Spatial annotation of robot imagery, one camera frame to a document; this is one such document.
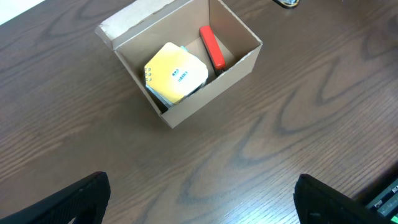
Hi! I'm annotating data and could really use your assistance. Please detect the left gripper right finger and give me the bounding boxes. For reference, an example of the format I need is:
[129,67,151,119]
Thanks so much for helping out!
[294,174,394,224]

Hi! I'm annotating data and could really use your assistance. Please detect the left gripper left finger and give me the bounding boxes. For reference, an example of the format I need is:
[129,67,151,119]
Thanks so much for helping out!
[1,171,111,224]

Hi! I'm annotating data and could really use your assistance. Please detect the yellow tape measure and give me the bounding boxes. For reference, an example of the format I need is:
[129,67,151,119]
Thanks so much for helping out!
[144,42,209,108]

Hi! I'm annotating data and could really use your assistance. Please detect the brown cardboard box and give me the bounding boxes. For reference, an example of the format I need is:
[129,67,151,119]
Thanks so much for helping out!
[95,0,263,128]

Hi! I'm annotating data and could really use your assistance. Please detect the black correction tape dispenser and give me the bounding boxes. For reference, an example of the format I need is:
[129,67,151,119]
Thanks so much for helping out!
[273,0,300,9]

